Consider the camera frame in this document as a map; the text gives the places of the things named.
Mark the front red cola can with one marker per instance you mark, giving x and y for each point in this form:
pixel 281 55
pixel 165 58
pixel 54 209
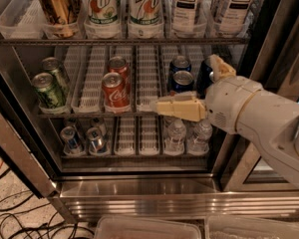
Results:
pixel 115 91

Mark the red cola can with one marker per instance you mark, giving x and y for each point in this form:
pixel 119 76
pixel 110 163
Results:
pixel 119 64
pixel 115 91

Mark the right blue silver can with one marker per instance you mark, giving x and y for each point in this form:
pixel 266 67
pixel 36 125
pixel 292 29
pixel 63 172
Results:
pixel 97 143

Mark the clear plastic bin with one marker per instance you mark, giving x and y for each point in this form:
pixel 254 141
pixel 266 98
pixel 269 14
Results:
pixel 235 227
pixel 124 227

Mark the left 7up bottle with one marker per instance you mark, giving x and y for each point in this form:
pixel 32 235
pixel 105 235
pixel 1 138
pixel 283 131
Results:
pixel 103 12

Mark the left clear water bottle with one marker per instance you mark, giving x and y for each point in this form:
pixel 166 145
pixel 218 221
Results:
pixel 176 133

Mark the blue silver can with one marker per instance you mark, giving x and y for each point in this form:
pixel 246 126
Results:
pixel 71 138
pixel 97 143

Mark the right 7up bottle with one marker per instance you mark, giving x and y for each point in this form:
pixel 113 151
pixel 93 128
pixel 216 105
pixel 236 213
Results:
pixel 144 12

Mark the front left pepsi can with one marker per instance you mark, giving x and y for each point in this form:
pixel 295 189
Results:
pixel 181 81

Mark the right tea bottle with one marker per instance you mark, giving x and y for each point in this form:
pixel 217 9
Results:
pixel 229 16

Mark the right clear plastic bin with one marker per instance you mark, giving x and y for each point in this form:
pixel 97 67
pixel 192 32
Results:
pixel 235 227

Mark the rear red cola can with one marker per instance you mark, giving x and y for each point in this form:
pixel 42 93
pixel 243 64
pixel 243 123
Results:
pixel 119 64

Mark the left tea bottle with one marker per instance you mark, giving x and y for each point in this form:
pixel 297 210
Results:
pixel 186 15

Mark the gold tall can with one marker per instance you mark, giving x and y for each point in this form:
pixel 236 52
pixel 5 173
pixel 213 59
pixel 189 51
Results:
pixel 61 14

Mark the rear left pepsi can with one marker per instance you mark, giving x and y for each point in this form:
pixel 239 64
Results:
pixel 179 63

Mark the green can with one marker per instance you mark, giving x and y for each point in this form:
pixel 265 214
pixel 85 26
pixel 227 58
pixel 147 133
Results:
pixel 56 68
pixel 49 92

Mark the tea bottle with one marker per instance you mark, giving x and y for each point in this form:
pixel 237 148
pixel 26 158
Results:
pixel 229 16
pixel 186 15

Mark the empty clear shelf tray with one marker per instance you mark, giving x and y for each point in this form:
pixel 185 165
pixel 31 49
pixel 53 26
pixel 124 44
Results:
pixel 22 19

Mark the front green can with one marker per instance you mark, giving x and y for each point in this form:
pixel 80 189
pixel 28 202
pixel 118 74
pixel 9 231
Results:
pixel 49 92

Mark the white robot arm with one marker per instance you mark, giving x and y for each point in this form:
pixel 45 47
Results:
pixel 271 123

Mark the right clear water bottle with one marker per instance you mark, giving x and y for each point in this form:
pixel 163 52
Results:
pixel 197 143

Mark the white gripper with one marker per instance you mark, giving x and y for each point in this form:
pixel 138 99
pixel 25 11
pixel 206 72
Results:
pixel 229 104

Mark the rear right pepsi can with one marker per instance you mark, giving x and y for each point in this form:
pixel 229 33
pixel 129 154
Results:
pixel 203 80

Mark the rear green can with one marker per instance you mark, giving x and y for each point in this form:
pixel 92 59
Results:
pixel 56 68

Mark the pepsi can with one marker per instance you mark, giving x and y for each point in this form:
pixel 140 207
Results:
pixel 179 63
pixel 181 81
pixel 203 80

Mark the left clear plastic bin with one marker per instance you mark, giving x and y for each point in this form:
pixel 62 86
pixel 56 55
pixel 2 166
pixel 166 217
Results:
pixel 124 227

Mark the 7up bottle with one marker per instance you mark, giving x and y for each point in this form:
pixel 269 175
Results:
pixel 103 12
pixel 144 12

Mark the clear water bottle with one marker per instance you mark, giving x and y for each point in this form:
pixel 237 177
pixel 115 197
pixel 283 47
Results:
pixel 197 143
pixel 176 133

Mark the left blue silver can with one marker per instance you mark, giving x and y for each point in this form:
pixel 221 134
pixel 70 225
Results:
pixel 71 138

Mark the stainless steel fridge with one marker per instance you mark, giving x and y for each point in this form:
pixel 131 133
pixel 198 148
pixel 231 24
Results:
pixel 135 177

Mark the open steel fridge door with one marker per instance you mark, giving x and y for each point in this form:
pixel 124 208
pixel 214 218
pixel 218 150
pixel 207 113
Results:
pixel 15 153

